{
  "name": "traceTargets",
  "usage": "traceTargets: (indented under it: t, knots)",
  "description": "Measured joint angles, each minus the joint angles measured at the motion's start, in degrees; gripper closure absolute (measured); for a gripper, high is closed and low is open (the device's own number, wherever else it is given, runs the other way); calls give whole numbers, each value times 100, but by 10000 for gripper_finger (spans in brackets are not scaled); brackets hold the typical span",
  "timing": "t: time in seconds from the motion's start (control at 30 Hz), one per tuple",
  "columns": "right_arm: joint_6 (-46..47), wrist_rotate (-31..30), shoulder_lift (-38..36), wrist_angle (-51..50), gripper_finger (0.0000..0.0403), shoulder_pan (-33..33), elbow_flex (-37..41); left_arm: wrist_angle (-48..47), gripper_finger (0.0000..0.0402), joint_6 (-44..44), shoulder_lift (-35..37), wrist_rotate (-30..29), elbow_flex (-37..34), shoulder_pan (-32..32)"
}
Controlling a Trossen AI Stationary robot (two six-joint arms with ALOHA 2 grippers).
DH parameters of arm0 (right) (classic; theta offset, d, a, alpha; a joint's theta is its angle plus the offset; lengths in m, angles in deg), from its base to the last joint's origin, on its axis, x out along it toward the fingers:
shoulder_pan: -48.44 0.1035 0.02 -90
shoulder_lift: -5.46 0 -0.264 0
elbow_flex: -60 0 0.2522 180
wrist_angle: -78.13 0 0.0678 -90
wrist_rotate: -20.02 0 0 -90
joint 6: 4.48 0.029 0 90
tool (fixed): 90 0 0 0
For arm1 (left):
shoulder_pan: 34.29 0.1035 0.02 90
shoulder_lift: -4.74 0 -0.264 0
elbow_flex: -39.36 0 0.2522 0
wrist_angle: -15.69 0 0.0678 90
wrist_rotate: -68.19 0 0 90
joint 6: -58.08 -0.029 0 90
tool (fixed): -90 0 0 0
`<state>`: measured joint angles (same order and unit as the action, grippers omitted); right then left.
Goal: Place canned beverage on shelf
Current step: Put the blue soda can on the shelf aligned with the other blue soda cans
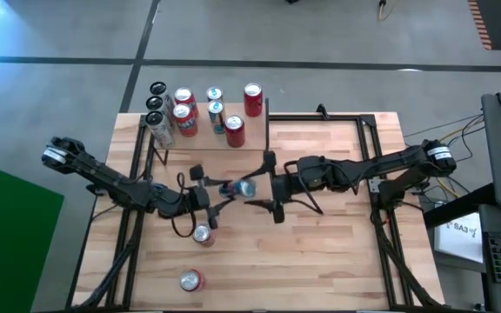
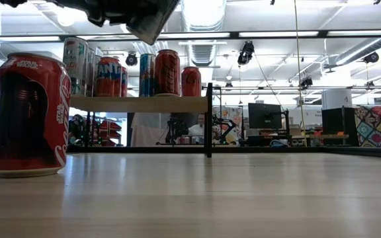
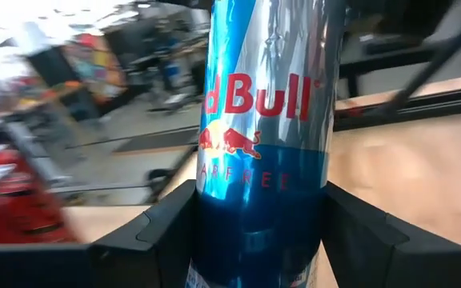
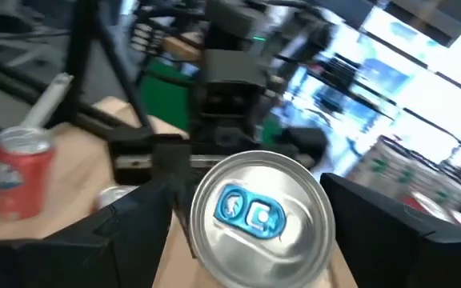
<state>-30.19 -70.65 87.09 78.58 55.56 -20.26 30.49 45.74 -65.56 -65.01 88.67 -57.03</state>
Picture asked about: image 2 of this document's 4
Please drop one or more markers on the wooden work table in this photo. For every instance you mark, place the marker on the wooden work table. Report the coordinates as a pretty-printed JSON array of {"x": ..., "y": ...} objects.
[{"x": 326, "y": 136}]

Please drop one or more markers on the silver ceiling duct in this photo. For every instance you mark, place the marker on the silver ceiling duct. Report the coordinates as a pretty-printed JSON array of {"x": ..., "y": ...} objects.
[{"x": 365, "y": 49}]

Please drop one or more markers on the silver blue Red Bull can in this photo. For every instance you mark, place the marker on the silver blue Red Bull can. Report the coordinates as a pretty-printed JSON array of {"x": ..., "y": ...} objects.
[
  {"x": 147, "y": 76},
  {"x": 151, "y": 29}
]

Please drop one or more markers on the white cloth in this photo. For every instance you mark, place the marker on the white cloth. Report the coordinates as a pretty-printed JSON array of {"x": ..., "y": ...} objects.
[{"x": 147, "y": 132}]

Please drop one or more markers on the black cabinet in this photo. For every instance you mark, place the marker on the black cabinet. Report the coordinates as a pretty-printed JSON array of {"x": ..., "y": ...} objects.
[{"x": 339, "y": 125}]

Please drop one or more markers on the ribbed round ceiling duct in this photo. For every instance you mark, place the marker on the ribbed round ceiling duct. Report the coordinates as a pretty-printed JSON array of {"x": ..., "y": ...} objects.
[{"x": 203, "y": 20}]

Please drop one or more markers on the dark computer monitor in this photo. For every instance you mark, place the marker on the dark computer monitor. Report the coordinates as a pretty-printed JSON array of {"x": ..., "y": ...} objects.
[{"x": 265, "y": 115}]

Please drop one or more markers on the background black robot arm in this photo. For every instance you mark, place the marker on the background black robot arm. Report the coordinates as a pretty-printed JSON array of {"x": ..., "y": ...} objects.
[{"x": 225, "y": 127}]

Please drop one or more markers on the white Celsius can black lid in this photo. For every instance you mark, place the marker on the white Celsius can black lid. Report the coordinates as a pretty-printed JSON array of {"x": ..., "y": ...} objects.
[
  {"x": 74, "y": 66},
  {"x": 90, "y": 72}
]

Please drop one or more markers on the black ceiling spotlight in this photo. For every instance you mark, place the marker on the black ceiling spotlight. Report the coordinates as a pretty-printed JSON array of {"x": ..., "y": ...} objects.
[
  {"x": 306, "y": 82},
  {"x": 246, "y": 53},
  {"x": 131, "y": 59},
  {"x": 371, "y": 57}
]

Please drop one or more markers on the wooden shelf black metal legs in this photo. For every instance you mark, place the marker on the wooden shelf black metal legs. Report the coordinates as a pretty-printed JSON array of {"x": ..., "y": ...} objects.
[{"x": 137, "y": 104}]

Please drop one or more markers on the floral patterned cloth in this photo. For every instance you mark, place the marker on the floral patterned cloth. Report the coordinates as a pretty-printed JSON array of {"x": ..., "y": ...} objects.
[{"x": 235, "y": 114}]

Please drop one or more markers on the red Coca-Cola can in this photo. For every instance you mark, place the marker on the red Coca-Cola can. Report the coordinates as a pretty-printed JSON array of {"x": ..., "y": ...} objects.
[{"x": 191, "y": 82}]

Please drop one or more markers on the person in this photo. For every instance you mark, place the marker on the person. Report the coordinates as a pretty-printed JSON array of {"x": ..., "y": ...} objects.
[{"x": 197, "y": 129}]

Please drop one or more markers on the red storage bins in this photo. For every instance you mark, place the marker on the red storage bins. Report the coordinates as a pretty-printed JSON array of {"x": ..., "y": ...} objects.
[{"x": 109, "y": 132}]

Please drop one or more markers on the colourful crochet blanket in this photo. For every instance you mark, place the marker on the colourful crochet blanket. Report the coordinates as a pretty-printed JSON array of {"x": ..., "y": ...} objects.
[{"x": 380, "y": 125}]

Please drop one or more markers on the red soda can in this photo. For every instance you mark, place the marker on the red soda can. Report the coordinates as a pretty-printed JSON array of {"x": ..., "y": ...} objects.
[
  {"x": 167, "y": 72},
  {"x": 28, "y": 115}
]

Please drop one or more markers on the white box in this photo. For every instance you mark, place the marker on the white box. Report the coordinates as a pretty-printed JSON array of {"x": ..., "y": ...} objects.
[{"x": 336, "y": 99}]

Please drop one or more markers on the black tripod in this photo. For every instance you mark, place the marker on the black tripod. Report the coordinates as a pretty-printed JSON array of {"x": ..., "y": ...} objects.
[{"x": 175, "y": 129}]

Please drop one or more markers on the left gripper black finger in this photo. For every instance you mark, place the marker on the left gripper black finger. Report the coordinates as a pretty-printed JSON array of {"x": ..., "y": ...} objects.
[{"x": 104, "y": 13}]

